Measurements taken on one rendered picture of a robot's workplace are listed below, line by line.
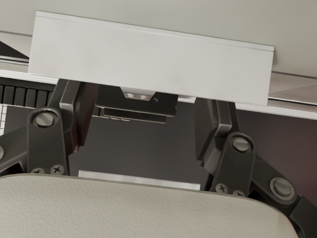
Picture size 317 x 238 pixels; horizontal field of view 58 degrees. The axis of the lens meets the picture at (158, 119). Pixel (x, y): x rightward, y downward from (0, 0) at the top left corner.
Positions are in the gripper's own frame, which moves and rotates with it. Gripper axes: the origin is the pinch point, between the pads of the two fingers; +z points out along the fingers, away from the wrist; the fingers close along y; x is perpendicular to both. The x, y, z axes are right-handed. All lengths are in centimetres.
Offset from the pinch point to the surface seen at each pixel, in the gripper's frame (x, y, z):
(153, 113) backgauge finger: -21.3, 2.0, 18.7
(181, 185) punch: -11.2, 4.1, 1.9
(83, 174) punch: -11.2, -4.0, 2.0
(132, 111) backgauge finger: -21.6, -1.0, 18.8
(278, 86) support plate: -1.7, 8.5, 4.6
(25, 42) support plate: 0.1, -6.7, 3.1
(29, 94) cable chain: -35, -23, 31
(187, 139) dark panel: -48, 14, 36
